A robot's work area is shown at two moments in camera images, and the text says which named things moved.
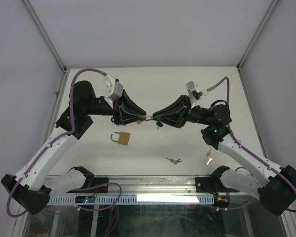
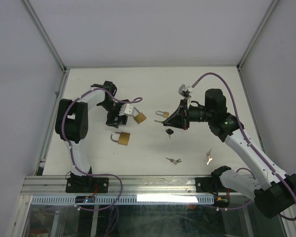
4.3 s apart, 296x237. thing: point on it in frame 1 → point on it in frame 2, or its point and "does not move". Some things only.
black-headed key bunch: x=147 y=117 → x=168 y=131
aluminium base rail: x=132 y=186 does not move
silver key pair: x=210 y=158 does not move
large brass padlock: x=124 y=138 does not move
